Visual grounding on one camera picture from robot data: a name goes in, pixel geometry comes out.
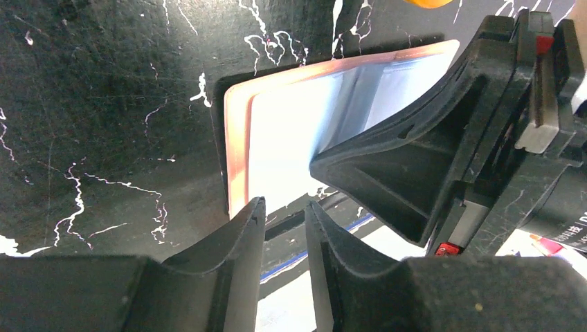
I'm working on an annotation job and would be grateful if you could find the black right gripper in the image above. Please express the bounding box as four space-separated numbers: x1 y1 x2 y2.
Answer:
310 9 586 255

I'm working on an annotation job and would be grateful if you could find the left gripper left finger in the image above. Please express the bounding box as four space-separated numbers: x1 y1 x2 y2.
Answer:
1 197 266 331

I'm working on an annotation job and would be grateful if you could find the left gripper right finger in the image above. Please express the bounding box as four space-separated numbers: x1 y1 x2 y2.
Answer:
305 202 586 331

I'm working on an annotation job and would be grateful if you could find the pink leather card holder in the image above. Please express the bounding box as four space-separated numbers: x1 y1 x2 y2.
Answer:
224 39 460 216

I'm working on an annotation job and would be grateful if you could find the yellow tape measure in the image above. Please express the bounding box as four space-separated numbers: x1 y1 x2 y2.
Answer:
405 0 453 10

